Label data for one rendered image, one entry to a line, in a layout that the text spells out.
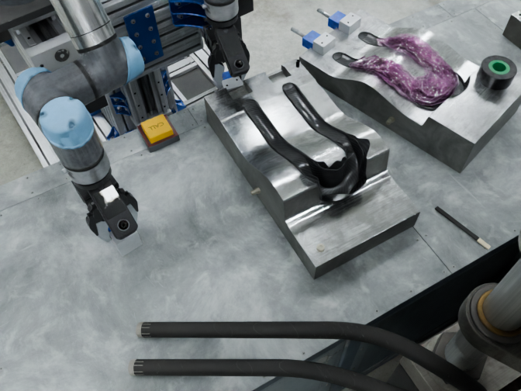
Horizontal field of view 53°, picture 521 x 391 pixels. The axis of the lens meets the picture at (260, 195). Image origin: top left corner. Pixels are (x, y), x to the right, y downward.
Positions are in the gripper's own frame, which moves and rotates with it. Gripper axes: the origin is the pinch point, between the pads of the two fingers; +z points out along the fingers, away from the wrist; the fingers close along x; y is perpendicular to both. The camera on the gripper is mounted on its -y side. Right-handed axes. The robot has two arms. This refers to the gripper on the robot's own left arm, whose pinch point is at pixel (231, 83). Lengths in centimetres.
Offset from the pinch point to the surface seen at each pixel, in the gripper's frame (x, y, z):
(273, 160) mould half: 2.2, -31.3, -6.3
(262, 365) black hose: 21, -69, -2
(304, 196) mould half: 0.3, -42.4, -6.7
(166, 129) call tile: 19.7, -7.1, 1.0
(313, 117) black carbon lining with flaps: -12.5, -21.4, -3.2
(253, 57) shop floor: -43, 94, 85
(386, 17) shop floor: -118, 94, 84
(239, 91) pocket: -0.4, -5.2, -1.9
